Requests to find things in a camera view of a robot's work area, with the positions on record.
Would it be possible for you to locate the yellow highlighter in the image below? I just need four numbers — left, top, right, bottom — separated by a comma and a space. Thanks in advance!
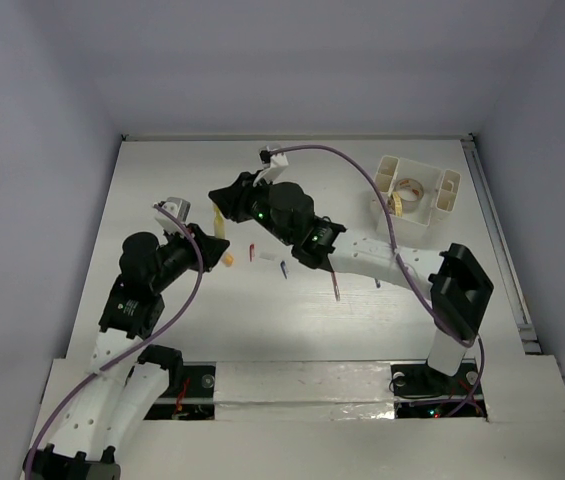
213, 205, 226, 239

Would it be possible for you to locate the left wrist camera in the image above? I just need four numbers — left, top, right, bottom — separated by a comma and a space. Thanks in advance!
154, 197, 191, 229

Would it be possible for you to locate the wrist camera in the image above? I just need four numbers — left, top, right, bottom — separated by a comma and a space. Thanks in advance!
154, 197, 191, 229
253, 144, 289, 186

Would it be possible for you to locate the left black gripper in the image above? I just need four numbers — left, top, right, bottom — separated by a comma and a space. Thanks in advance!
150, 221, 228, 292

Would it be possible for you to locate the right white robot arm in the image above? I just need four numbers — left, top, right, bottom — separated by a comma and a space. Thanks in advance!
209, 172, 494, 392

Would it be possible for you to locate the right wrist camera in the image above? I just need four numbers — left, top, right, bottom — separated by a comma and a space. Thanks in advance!
253, 144, 289, 186

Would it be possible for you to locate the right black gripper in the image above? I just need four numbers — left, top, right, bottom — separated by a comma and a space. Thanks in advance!
210, 169, 295, 246

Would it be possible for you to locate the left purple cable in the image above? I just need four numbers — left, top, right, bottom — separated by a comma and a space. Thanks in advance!
21, 202, 207, 476

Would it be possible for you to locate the beige masking tape roll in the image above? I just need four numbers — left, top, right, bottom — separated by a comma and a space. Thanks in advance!
387, 191, 404, 218

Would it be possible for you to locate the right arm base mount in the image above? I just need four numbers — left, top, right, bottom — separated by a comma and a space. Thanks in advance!
388, 360, 488, 419

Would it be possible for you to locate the red pen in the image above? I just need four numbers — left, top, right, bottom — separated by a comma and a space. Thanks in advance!
330, 272, 341, 302

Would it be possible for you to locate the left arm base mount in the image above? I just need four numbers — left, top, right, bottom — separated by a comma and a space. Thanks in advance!
145, 364, 216, 421

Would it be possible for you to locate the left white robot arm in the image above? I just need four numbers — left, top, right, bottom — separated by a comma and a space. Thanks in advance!
23, 222, 230, 479

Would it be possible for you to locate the white desk organizer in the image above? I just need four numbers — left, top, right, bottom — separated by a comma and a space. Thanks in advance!
373, 155, 461, 245

